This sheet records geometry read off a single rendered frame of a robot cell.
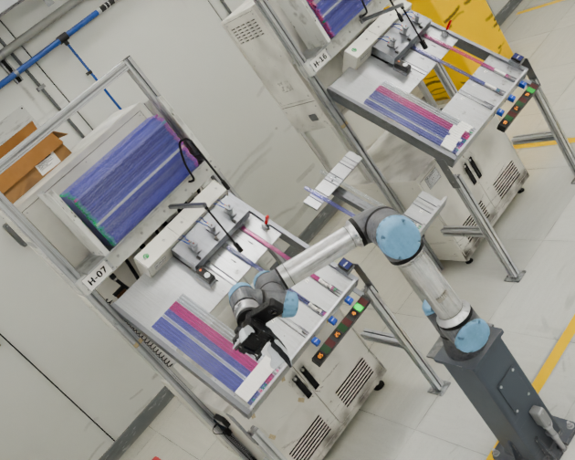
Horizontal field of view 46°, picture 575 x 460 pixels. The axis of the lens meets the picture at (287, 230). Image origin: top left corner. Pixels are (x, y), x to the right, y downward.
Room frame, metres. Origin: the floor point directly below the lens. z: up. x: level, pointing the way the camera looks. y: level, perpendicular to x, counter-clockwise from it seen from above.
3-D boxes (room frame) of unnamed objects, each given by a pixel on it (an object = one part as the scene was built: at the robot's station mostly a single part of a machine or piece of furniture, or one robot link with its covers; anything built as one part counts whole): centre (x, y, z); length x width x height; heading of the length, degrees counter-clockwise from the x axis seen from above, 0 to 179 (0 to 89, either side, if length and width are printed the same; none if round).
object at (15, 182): (2.94, 0.60, 1.82); 0.68 x 0.30 x 0.20; 116
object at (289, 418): (2.81, 0.48, 0.31); 0.70 x 0.65 x 0.62; 116
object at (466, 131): (3.28, -0.92, 0.65); 1.01 x 0.73 x 1.29; 26
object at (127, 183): (2.72, 0.38, 1.52); 0.51 x 0.13 x 0.27; 116
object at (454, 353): (1.86, -0.25, 0.60); 0.15 x 0.15 x 0.10
